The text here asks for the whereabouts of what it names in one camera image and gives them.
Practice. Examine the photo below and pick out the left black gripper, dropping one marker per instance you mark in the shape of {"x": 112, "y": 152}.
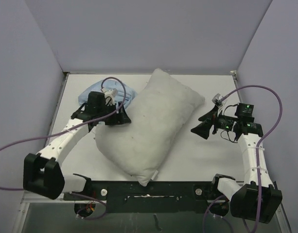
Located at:
{"x": 120, "y": 118}

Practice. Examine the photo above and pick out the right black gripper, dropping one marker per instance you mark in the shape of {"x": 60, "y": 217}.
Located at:
{"x": 203, "y": 129}

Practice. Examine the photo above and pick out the light blue pillowcase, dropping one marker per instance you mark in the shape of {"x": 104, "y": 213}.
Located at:
{"x": 121, "y": 93}

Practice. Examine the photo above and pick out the white pillow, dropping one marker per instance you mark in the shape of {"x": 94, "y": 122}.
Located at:
{"x": 157, "y": 114}

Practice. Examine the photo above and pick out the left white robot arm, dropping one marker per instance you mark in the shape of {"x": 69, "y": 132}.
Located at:
{"x": 42, "y": 172}

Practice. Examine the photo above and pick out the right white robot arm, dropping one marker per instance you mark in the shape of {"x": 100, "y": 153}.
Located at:
{"x": 257, "y": 199}

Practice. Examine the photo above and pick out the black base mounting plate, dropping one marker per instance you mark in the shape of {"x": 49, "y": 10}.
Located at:
{"x": 100, "y": 198}

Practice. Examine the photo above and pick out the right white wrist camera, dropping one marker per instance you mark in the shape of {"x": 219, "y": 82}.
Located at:
{"x": 217, "y": 100}

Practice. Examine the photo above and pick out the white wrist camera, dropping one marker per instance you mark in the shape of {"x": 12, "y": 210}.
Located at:
{"x": 217, "y": 100}
{"x": 110, "y": 95}

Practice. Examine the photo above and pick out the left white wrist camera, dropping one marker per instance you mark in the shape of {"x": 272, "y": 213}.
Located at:
{"x": 110, "y": 95}

